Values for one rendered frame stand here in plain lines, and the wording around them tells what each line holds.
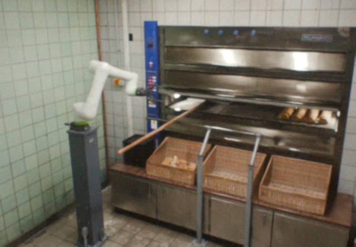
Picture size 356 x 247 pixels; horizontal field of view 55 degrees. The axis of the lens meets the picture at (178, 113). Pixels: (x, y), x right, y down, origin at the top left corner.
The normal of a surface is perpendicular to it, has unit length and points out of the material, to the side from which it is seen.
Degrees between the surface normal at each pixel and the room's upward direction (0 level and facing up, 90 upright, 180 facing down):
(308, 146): 70
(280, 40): 90
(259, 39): 90
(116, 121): 90
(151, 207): 90
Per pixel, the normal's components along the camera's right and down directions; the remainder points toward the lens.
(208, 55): -0.43, -0.10
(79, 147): -0.40, 0.25
